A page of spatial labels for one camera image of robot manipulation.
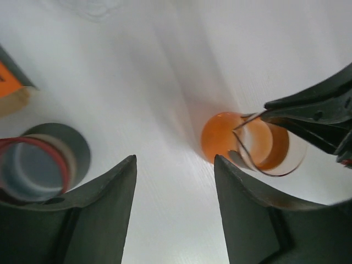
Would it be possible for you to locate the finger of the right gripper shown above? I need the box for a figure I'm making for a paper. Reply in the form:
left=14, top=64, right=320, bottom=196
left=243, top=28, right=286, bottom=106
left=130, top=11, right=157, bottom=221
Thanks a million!
left=263, top=65, right=351, bottom=162

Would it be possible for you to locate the clear glass dripper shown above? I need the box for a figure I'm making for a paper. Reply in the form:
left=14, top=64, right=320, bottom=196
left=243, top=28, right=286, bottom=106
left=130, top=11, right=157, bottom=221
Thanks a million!
left=58, top=0, right=124, bottom=21

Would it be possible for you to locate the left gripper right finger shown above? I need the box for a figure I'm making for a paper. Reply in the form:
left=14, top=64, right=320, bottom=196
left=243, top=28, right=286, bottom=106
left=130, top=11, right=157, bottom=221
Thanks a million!
left=214, top=155, right=351, bottom=263

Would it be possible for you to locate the orange coffee filter box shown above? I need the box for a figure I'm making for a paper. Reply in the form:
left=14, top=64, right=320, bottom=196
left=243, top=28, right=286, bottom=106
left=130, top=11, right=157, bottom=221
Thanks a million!
left=1, top=46, right=38, bottom=118

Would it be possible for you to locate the black red carafe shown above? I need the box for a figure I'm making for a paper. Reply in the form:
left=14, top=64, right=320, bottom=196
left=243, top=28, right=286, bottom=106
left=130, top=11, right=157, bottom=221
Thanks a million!
left=1, top=123, right=91, bottom=206

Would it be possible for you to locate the orange glass carafe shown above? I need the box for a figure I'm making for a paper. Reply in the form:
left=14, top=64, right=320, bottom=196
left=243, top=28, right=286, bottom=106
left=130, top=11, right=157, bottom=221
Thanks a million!
left=201, top=112, right=307, bottom=177

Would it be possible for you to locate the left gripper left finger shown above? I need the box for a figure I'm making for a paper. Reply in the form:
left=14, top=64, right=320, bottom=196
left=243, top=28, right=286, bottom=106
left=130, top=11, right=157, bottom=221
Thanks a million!
left=1, top=155, right=137, bottom=263

